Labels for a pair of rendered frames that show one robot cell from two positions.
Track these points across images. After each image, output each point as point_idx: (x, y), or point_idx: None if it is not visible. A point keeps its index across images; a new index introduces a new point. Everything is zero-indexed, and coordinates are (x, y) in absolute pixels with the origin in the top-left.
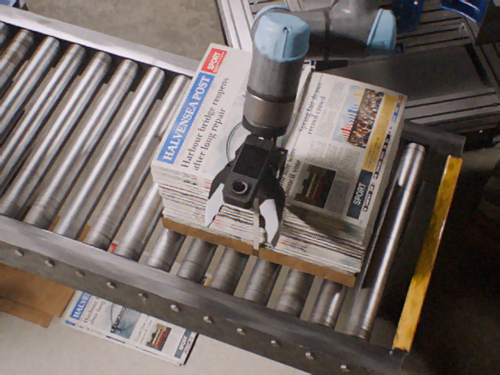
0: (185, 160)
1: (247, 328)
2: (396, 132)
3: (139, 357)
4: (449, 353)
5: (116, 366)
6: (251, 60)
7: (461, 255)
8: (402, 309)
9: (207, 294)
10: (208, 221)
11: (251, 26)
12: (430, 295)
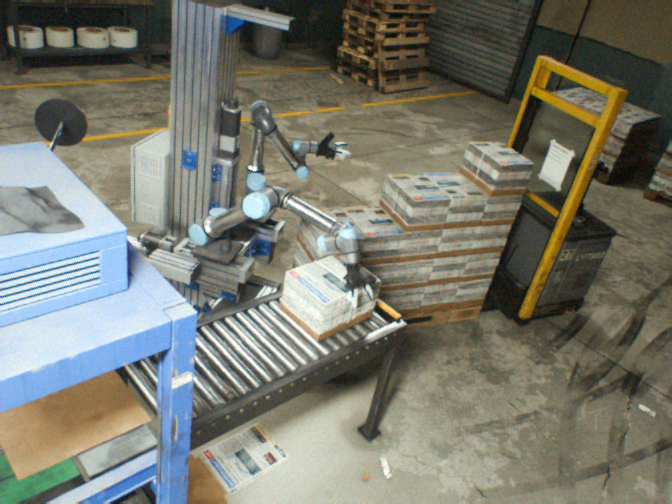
0: (330, 297)
1: (369, 343)
2: None
3: (273, 472)
4: (345, 375)
5: (271, 483)
6: (302, 268)
7: None
8: None
9: (351, 345)
10: (355, 305)
11: (324, 243)
12: None
